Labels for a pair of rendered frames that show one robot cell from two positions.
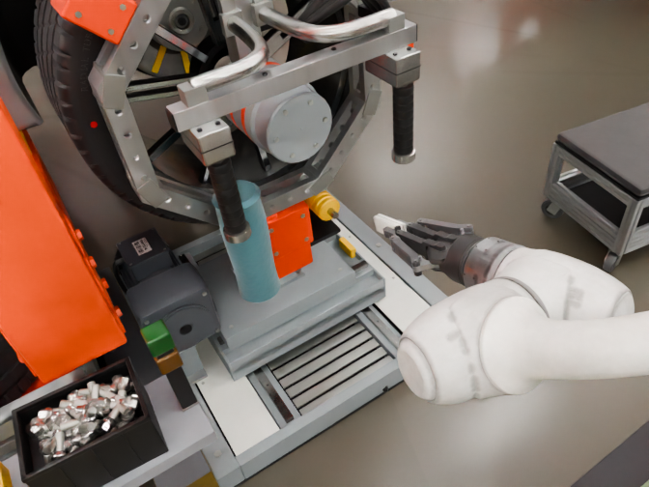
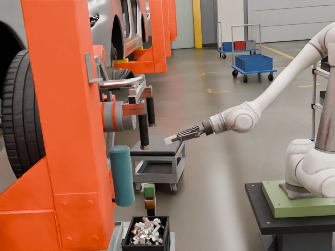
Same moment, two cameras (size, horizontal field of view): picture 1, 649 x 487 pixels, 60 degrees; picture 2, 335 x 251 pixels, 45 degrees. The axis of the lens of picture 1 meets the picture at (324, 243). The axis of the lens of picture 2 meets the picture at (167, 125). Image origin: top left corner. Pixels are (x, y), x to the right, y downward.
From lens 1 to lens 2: 146 cm
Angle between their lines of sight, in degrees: 57
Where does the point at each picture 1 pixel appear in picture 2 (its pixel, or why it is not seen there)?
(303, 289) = not seen: hidden behind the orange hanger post
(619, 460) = (252, 194)
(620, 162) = (159, 149)
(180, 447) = (172, 240)
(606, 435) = (230, 224)
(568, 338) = (263, 95)
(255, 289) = (131, 194)
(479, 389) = (255, 119)
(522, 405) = (202, 234)
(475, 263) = (215, 120)
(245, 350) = not seen: outside the picture
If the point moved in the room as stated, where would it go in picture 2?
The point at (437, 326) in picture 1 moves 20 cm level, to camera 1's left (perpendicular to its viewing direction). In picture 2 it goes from (241, 109) to (223, 122)
